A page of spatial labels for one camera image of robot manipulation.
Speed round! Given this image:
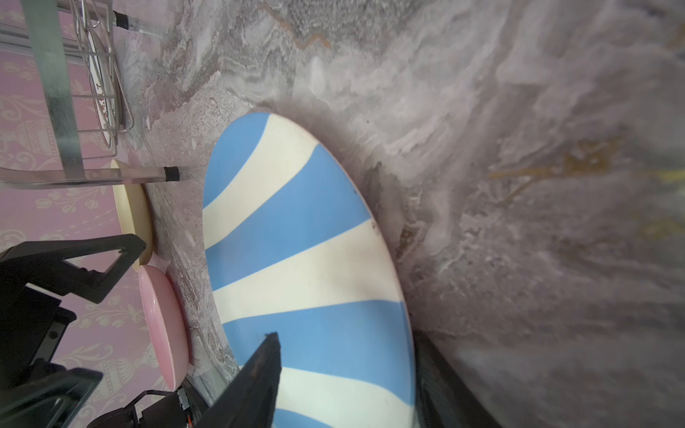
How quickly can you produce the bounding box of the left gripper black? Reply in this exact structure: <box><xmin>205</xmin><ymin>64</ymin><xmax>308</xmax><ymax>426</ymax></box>
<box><xmin>1</xmin><ymin>234</ymin><xmax>146</xmax><ymax>428</ymax></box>

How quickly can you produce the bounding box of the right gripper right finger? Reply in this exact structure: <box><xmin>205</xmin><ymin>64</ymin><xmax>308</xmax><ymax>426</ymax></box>
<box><xmin>413</xmin><ymin>331</ymin><xmax>501</xmax><ymax>428</ymax></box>

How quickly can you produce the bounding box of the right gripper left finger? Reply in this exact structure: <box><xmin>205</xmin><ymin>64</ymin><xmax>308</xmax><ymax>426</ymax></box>
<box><xmin>196</xmin><ymin>333</ymin><xmax>282</xmax><ymax>428</ymax></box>

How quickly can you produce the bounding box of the blue striped plate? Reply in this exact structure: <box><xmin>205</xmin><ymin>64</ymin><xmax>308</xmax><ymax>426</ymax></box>
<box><xmin>202</xmin><ymin>112</ymin><xmax>416</xmax><ymax>427</ymax></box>

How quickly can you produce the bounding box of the steel two-tier dish rack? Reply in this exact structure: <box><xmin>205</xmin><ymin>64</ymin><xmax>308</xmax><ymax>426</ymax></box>
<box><xmin>1</xmin><ymin>1</ymin><xmax>180</xmax><ymax>189</ymax></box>

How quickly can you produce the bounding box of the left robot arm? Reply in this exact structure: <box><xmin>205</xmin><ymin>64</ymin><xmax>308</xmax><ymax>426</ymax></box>
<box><xmin>1</xmin><ymin>235</ymin><xmax>208</xmax><ymax>427</ymax></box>

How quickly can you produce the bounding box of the pink bear plate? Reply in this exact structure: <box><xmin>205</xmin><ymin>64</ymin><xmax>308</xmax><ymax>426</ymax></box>
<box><xmin>138</xmin><ymin>265</ymin><xmax>190</xmax><ymax>391</ymax></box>

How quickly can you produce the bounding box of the beige plain plate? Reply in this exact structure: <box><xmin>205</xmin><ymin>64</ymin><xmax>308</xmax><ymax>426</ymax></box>
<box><xmin>112</xmin><ymin>184</ymin><xmax>154</xmax><ymax>272</ymax></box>

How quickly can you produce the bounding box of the left orange sunburst plate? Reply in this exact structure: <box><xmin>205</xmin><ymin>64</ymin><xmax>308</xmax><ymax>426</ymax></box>
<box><xmin>87</xmin><ymin>32</ymin><xmax>121</xmax><ymax>149</ymax></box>

